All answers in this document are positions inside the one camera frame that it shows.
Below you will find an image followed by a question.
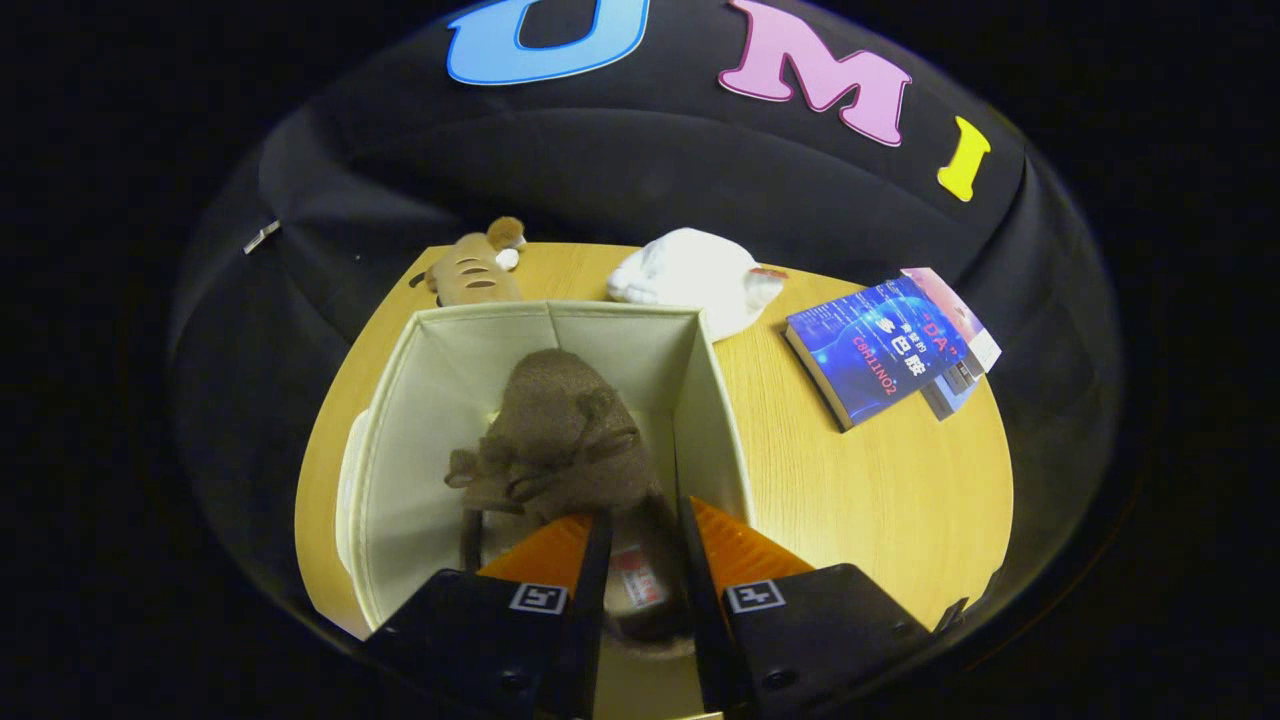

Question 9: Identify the white plush toy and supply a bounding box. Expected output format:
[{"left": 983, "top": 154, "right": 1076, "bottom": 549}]
[{"left": 607, "top": 228, "right": 788, "bottom": 343}]

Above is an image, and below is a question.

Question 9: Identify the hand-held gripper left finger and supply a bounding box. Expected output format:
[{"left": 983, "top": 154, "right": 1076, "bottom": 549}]
[{"left": 362, "top": 512, "right": 613, "bottom": 719}]

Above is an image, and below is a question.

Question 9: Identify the pink and white book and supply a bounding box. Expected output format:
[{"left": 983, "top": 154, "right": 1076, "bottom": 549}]
[{"left": 900, "top": 267, "right": 1003, "bottom": 374}]

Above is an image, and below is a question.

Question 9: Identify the black backdrop cloth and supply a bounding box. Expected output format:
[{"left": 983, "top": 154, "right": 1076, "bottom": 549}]
[{"left": 170, "top": 0, "right": 1126, "bottom": 601}]

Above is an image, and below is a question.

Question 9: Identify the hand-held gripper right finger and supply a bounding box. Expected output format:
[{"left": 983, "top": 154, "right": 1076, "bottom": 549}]
[{"left": 678, "top": 495, "right": 936, "bottom": 716}]

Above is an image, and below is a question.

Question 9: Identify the light blue book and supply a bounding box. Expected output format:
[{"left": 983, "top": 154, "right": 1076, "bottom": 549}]
[{"left": 920, "top": 372, "right": 986, "bottom": 421}]

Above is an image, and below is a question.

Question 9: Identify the grey fabric storage box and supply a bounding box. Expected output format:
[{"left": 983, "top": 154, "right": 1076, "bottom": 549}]
[{"left": 335, "top": 300, "right": 756, "bottom": 641}]

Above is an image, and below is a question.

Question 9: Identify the brown striped plush toy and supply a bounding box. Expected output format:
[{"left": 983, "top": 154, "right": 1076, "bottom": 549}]
[{"left": 408, "top": 217, "right": 528, "bottom": 307}]

